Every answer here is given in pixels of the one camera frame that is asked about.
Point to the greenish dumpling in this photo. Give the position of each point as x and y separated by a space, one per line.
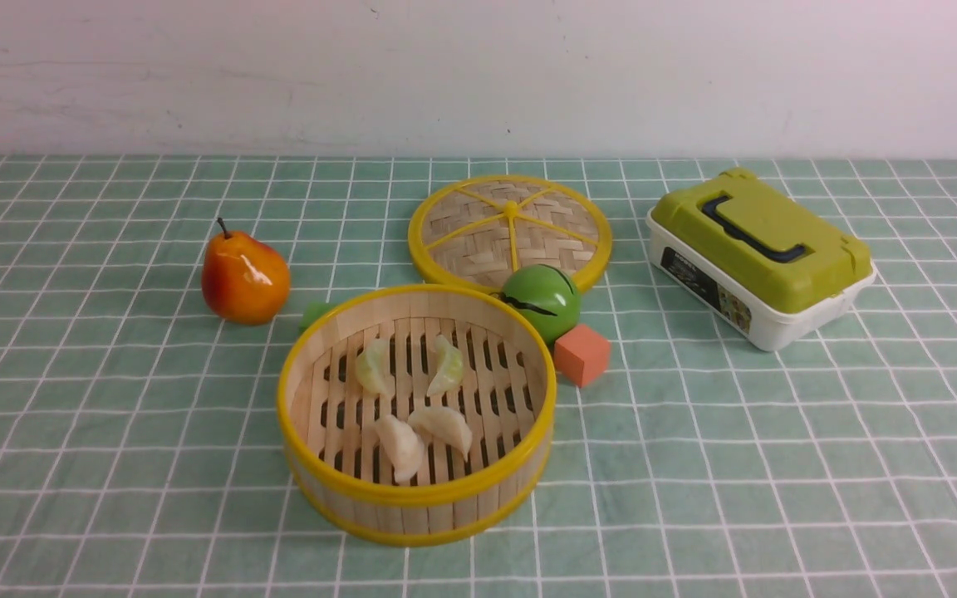
372 369
449 368

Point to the white dumpling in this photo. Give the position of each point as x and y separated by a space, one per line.
445 424
404 448

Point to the woven bamboo steamer lid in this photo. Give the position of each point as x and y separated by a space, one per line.
475 233

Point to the bamboo steamer tray yellow rim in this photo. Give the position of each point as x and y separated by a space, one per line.
508 397

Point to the green toy apple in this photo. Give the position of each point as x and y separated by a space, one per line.
547 297

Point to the orange foam cube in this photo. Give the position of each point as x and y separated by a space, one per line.
582 355

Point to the green foam cube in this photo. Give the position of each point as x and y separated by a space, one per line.
313 312

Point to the orange red toy pear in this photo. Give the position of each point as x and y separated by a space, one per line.
243 280

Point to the green white lunch box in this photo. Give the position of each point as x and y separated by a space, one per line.
766 264

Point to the green checkered tablecloth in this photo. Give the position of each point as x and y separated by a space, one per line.
140 454

